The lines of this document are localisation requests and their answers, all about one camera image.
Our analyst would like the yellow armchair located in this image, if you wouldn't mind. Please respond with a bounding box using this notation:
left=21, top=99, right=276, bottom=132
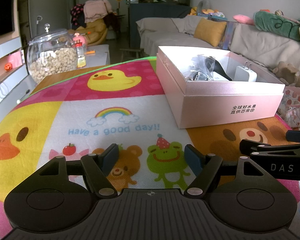
left=67, top=20, right=108, bottom=46

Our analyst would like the small wooden stool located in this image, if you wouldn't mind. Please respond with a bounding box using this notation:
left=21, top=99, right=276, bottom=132
left=120, top=48, right=145, bottom=60

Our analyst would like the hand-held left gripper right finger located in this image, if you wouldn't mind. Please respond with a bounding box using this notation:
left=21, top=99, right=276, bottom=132
left=184, top=144, right=265, bottom=198

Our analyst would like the pink cardboard box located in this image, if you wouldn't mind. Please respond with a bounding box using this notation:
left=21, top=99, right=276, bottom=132
left=156, top=46, right=286, bottom=129

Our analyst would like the white wall charger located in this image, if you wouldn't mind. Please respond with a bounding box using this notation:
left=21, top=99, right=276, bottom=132
left=236, top=61, right=258, bottom=82

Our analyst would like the white vacuum handle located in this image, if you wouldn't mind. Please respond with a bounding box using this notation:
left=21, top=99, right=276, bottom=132
left=36, top=16, right=43, bottom=37

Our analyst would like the round glass jar of nuts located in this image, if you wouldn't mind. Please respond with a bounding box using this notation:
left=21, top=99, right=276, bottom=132
left=27, top=24, right=78, bottom=83

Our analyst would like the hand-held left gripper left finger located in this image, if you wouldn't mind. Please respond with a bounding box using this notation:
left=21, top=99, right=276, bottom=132
left=39, top=144, right=120, bottom=198

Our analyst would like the grey plush toy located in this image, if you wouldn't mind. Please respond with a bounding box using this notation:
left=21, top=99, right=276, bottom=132
left=197, top=0, right=212, bottom=12

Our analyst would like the white tv cabinet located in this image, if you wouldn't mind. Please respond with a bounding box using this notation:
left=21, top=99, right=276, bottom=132
left=0, top=36, right=28, bottom=125

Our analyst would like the iridescent gift bag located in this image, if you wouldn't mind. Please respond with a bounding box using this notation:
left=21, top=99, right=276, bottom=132
left=219, top=20, right=238, bottom=50

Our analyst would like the pile of pink clothes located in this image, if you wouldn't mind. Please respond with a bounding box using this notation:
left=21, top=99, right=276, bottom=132
left=83, top=0, right=113, bottom=23

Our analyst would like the colourful cartoon printed mat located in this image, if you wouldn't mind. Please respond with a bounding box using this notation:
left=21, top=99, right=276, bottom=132
left=0, top=56, right=300, bottom=240

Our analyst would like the pink pig toy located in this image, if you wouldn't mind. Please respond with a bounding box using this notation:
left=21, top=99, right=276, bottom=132
left=73, top=32, right=88, bottom=46

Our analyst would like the pink floral blanket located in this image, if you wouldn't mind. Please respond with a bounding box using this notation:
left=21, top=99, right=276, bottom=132
left=276, top=85, right=300, bottom=130

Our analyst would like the green plush blanket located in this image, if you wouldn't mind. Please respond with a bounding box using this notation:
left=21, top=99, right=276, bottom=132
left=254, top=10, right=300, bottom=42

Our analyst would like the small jar with yellow label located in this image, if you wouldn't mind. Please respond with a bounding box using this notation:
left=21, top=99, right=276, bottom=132
left=76, top=42, right=87, bottom=68

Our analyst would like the black pink-dotted garment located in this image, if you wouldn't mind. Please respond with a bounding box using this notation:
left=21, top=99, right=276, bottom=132
left=70, top=4, right=87, bottom=27

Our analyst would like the yellow cushion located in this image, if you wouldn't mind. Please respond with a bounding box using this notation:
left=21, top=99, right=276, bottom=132
left=194, top=18, right=227, bottom=47

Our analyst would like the brown plush bear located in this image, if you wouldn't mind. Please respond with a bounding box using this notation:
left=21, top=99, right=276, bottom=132
left=272, top=61, right=300, bottom=88

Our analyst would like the beige covered sofa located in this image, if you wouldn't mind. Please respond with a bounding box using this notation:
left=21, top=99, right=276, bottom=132
left=136, top=15, right=300, bottom=105

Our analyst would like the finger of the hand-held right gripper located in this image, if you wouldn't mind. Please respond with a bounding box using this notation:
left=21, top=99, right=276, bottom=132
left=286, top=129, right=300, bottom=143
left=239, top=139, right=300, bottom=159

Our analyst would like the pink plush toy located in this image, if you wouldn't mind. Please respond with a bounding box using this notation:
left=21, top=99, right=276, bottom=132
left=233, top=14, right=255, bottom=25

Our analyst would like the pile of small plush toys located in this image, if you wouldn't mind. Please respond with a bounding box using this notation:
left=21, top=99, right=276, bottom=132
left=190, top=6, right=227, bottom=18

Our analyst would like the grey side table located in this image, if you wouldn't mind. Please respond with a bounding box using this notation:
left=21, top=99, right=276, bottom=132
left=76, top=44, right=110, bottom=68

